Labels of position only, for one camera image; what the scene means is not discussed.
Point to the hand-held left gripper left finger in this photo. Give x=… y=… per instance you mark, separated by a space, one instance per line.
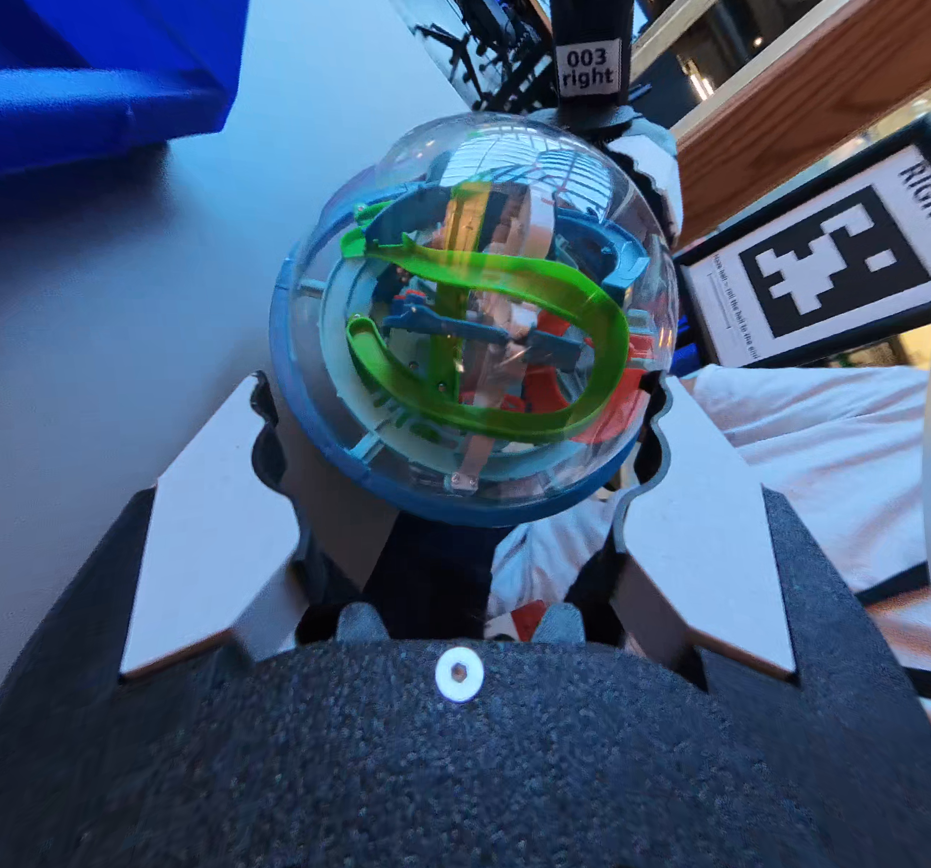
x=211 y=548

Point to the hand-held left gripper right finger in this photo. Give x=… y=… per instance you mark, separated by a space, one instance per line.
x=705 y=548

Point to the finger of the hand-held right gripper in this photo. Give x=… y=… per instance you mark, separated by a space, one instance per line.
x=654 y=155

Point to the clear plastic maze ball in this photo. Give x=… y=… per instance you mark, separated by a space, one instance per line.
x=473 y=315

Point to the black office chair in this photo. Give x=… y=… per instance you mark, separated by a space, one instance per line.
x=487 y=17

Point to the oak wooden board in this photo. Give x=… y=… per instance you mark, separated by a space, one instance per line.
x=785 y=112

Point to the black framed marker sign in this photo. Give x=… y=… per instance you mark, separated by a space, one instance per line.
x=822 y=264

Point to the person's dark trousers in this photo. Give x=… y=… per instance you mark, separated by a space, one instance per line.
x=429 y=570

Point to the blue plastic bin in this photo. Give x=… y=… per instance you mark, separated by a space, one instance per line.
x=109 y=46

